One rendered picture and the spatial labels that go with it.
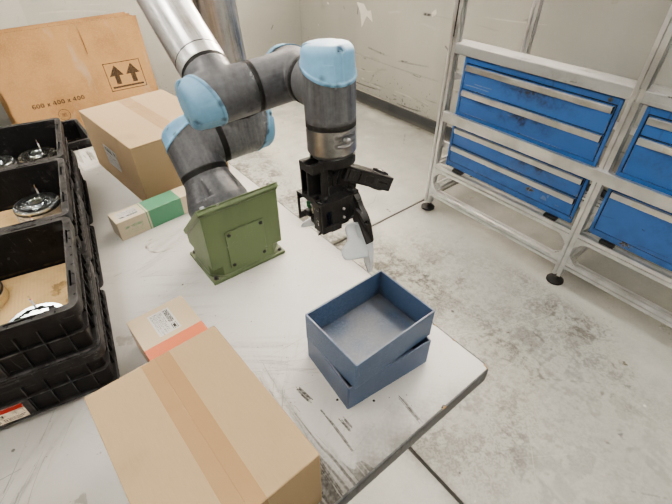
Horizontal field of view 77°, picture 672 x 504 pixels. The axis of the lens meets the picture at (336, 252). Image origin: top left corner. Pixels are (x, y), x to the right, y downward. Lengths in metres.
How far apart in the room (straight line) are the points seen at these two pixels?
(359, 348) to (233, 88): 0.51
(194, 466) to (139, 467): 0.07
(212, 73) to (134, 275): 0.68
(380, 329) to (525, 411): 1.02
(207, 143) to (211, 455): 0.69
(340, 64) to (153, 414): 0.56
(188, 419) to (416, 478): 1.02
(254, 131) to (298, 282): 0.39
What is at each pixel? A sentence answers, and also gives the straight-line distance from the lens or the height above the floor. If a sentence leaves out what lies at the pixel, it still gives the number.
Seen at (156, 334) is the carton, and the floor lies 0.77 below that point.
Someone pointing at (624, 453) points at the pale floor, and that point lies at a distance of 1.86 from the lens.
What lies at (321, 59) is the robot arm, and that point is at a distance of 0.59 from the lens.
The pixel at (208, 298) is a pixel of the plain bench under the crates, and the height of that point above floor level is 0.70.
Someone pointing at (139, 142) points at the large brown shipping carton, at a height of 0.90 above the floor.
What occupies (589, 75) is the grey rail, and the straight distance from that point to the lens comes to 1.98.
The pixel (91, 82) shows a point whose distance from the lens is 3.83.
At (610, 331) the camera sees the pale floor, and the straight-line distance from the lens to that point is 2.21.
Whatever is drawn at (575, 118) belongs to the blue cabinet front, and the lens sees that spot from 2.03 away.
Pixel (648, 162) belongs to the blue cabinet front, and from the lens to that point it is 1.98.
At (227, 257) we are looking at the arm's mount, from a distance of 1.07.
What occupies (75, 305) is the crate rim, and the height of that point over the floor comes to 0.93.
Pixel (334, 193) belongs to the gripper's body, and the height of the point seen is 1.08.
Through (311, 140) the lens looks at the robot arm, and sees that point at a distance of 0.63.
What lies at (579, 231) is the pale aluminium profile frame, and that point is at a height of 0.32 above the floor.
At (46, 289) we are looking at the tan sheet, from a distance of 1.05.
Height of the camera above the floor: 1.44
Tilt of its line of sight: 40 degrees down
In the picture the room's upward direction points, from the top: straight up
